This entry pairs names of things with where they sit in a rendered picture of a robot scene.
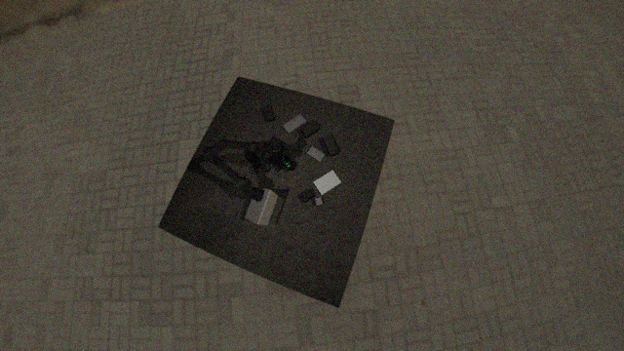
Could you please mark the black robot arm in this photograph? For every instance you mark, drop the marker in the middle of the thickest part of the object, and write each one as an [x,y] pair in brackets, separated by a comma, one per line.
[266,149]

